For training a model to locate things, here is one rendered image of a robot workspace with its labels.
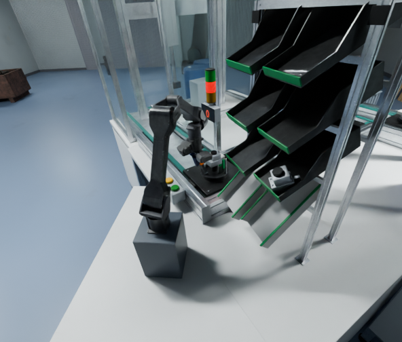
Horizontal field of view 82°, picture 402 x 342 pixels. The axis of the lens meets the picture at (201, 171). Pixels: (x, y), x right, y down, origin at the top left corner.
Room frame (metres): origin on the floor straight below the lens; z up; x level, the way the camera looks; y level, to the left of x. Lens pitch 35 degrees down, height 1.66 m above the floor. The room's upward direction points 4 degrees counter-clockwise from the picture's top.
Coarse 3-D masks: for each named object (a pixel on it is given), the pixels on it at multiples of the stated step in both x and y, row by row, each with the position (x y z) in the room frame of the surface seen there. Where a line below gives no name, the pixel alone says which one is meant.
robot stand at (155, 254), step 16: (144, 224) 0.55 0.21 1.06; (176, 224) 0.54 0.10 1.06; (144, 240) 0.48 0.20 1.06; (160, 240) 0.47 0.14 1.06; (176, 240) 0.47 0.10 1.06; (144, 256) 0.47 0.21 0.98; (160, 256) 0.46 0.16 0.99; (176, 256) 0.46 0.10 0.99; (144, 272) 0.48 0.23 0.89; (160, 272) 0.47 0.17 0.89; (176, 272) 0.46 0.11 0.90
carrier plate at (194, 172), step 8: (192, 168) 0.99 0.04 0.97; (200, 168) 0.99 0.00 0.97; (232, 168) 0.96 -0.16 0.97; (192, 176) 0.92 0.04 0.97; (200, 176) 0.92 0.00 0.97; (232, 176) 0.90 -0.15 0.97; (200, 184) 0.86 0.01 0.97; (208, 184) 0.85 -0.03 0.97; (216, 184) 0.85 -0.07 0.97; (224, 184) 0.84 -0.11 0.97; (208, 192) 0.79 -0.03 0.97; (216, 192) 0.80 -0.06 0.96
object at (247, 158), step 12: (252, 132) 0.76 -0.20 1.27; (240, 144) 0.74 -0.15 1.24; (252, 144) 0.74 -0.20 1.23; (264, 144) 0.71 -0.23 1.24; (228, 156) 0.71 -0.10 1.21; (240, 156) 0.70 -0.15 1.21; (252, 156) 0.68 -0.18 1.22; (264, 156) 0.66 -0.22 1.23; (240, 168) 0.62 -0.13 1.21; (252, 168) 0.61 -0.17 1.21
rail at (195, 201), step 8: (136, 136) 1.47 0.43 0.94; (144, 136) 1.43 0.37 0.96; (144, 144) 1.33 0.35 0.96; (152, 144) 1.32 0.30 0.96; (144, 152) 1.38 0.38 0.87; (168, 168) 1.02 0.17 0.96; (176, 168) 1.02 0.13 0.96; (176, 176) 0.94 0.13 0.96; (184, 184) 0.88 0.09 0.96; (192, 184) 0.86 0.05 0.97; (192, 192) 0.82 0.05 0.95; (184, 200) 0.86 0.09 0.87; (192, 200) 0.77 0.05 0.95; (200, 200) 0.76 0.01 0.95; (192, 208) 0.79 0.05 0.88; (200, 208) 0.71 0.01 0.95; (208, 208) 0.72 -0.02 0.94; (200, 216) 0.72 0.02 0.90; (208, 216) 0.72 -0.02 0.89
